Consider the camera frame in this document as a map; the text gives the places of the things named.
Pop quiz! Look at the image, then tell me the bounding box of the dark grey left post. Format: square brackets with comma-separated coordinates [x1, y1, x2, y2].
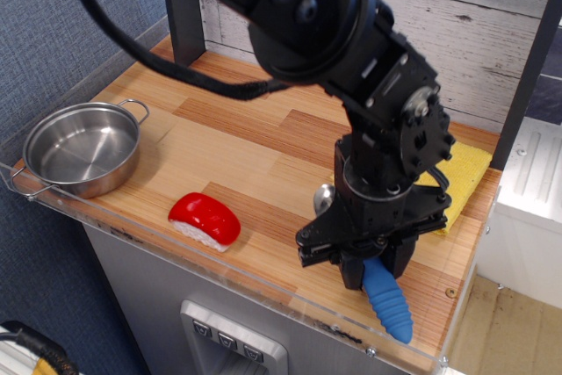
[165, 0, 206, 66]

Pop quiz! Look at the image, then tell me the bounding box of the stainless steel pot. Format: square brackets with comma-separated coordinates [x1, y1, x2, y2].
[11, 99, 150, 198]

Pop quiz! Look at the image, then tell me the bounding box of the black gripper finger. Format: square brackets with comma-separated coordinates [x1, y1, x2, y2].
[377, 234, 419, 279]
[338, 252, 364, 291]

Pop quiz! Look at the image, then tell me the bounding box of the dark grey post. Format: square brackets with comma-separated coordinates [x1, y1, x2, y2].
[491, 0, 561, 170]
[165, 0, 206, 66]

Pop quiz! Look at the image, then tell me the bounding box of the red white toy sushi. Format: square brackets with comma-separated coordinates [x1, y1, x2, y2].
[168, 192, 241, 252]

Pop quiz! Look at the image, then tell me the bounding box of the yellow folded cloth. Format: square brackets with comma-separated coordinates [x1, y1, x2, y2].
[433, 142, 492, 236]

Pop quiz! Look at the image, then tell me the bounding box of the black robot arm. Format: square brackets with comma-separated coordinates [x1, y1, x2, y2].
[220, 0, 455, 290]

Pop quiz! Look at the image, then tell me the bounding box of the black sleeved cable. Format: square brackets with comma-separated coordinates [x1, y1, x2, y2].
[59, 0, 286, 102]

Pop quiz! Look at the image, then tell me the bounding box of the white toy sink unit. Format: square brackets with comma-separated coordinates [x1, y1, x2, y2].
[476, 118, 561, 307]

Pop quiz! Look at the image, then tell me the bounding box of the dark grey right post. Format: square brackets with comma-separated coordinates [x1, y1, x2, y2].
[491, 0, 561, 170]

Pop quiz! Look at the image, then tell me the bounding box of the blue handled metal spoon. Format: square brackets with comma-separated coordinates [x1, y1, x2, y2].
[312, 183, 414, 345]

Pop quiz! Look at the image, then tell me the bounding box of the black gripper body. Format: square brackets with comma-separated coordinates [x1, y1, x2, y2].
[296, 159, 451, 267]

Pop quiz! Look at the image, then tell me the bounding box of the silver dispenser button panel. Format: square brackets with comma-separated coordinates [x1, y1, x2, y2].
[180, 299, 289, 374]

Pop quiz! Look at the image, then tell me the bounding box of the yellow object bottom left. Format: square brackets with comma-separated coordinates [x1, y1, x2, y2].
[32, 358, 57, 375]

